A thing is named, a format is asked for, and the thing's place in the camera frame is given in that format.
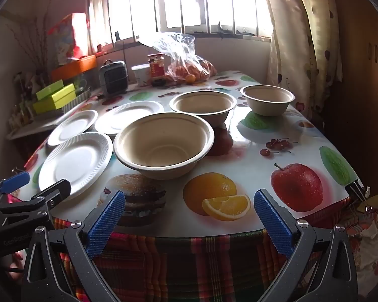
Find red label glass jar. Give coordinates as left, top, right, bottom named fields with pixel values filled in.
left=147, top=53, right=165, bottom=81

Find clear bag of oranges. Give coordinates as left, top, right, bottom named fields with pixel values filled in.
left=140, top=32, right=218, bottom=85

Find floral printed blanket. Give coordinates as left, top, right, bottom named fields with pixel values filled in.
left=343, top=189, right=378, bottom=302

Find striped tray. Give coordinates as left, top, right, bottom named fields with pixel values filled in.
left=63, top=88, right=92, bottom=114

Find orange box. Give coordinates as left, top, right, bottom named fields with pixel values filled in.
left=52, top=55, right=97, bottom=81

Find beige paper bowl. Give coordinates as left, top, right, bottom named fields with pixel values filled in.
left=240, top=85, right=296, bottom=117
left=113, top=112, right=215, bottom=180
left=169, top=91, right=238, bottom=128

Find heart printed curtain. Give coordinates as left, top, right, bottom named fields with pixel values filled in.
left=260, top=0, right=344, bottom=123

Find lime green box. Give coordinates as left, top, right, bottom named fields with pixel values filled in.
left=33, top=83, right=75, bottom=112

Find fruit printed tablecloth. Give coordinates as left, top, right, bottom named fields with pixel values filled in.
left=17, top=69, right=364, bottom=238

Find barred window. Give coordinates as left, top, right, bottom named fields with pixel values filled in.
left=88, top=0, right=276, bottom=52

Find white plastic tub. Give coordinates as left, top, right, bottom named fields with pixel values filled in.
left=132, top=64, right=152, bottom=87

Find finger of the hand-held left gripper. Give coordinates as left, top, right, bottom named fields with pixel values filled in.
left=0, top=170, right=30, bottom=197
left=0, top=179, right=72, bottom=224

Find colourful gift bag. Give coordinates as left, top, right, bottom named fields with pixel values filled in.
left=48, top=13, right=90, bottom=66

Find white foam plate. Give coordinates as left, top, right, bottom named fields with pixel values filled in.
left=38, top=132, right=113, bottom=201
left=94, top=101, right=164, bottom=136
left=47, top=110, right=99, bottom=147

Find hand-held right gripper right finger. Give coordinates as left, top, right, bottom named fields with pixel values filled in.
left=254, top=189, right=358, bottom=302

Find small grey heater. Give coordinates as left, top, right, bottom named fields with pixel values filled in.
left=99, top=60, right=129, bottom=95

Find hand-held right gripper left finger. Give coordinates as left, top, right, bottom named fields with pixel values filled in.
left=21, top=190, right=127, bottom=302

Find dark window latch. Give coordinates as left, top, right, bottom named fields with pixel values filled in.
left=215, top=20, right=233, bottom=38

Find black binder clip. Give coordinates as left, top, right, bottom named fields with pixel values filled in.
left=345, top=179, right=370, bottom=211

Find brown wooden wardrobe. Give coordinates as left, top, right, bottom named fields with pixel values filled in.
left=321, top=0, right=378, bottom=196

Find dried branches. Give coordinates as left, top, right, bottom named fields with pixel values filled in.
left=9, top=3, right=55, bottom=70

